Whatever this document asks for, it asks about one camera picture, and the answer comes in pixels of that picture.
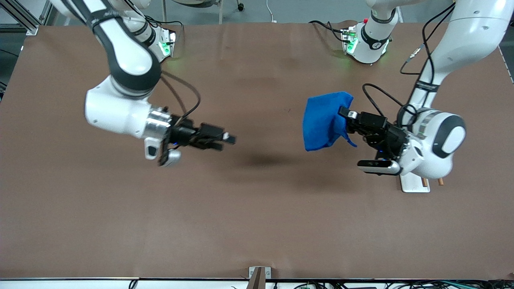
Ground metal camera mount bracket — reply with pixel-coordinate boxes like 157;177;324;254
249;267;271;289

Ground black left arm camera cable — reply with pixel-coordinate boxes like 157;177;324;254
361;2;457;129

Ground blue microfibre towel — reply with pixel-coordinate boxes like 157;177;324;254
303;92;358;152

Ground white towel rack wooden rods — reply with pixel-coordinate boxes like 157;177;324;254
400;175;445;193

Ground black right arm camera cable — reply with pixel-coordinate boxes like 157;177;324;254
160;71;202;126

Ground black left arm base cables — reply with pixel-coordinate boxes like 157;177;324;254
308;19;351;41

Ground black arm base cables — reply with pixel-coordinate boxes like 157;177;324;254
308;19;351;41
143;14;184;39

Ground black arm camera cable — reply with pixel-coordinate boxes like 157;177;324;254
160;71;202;126
361;2;457;129

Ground aluminium frame profile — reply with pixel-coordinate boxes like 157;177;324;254
0;0;55;36

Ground black right arm base cables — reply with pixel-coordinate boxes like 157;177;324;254
143;14;184;39

